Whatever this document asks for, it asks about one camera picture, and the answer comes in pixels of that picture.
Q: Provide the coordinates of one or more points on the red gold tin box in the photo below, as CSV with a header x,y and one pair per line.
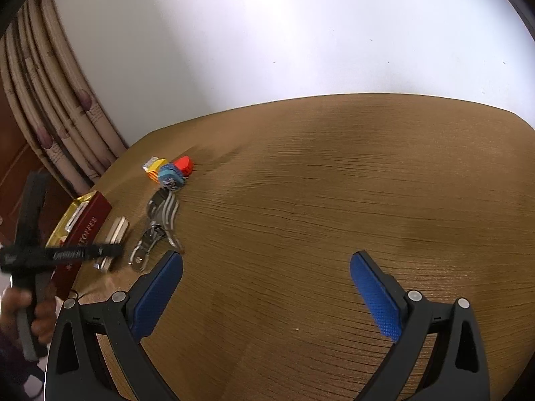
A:
x,y
79,225

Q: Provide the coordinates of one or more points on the red rounded cube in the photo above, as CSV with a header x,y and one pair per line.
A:
x,y
185,164

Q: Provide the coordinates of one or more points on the blue washi tape roll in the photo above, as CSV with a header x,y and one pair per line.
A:
x,y
171,178

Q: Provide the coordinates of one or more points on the beige patterned curtain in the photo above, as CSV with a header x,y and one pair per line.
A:
x,y
52,102

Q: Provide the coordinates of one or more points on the brown wooden door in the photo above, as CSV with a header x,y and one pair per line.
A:
x,y
17,161

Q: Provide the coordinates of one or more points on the silver metal clip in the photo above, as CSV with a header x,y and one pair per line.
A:
x,y
161,211

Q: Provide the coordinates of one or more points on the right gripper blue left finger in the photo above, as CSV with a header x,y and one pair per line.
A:
x,y
151,293

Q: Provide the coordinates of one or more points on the silver rectangular case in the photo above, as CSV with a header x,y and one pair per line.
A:
x,y
116,235

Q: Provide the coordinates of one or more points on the yellow wooden cube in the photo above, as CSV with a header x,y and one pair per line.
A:
x,y
152,167

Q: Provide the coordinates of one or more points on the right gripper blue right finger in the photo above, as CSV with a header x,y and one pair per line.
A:
x,y
381,293

